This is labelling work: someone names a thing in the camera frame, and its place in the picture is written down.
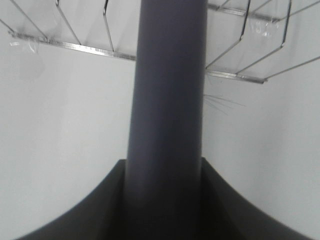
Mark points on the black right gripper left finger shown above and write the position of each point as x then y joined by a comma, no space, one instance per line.
99,216

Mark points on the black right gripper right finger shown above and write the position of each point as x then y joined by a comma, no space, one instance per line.
237,212

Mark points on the chrome wire plate rack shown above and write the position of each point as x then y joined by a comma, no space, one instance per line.
244,13

